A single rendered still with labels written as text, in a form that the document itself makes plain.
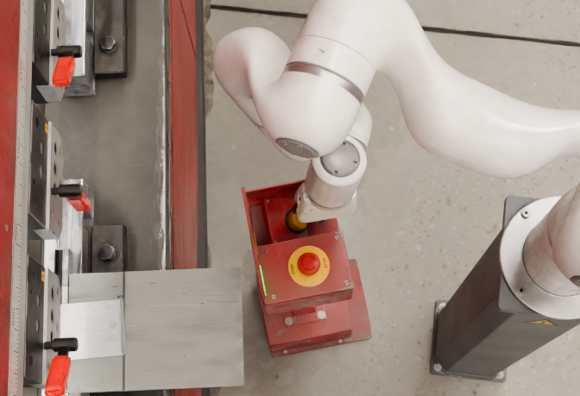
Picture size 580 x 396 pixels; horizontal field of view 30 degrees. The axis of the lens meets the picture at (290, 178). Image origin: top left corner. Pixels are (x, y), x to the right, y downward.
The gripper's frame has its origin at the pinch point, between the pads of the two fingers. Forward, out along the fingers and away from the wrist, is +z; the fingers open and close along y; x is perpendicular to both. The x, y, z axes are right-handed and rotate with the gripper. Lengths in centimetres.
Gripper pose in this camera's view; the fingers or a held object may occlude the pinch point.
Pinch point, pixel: (320, 211)
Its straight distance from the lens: 193.7
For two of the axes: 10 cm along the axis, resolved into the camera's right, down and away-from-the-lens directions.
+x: -1.9, -9.4, 2.7
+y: 9.8, -1.6, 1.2
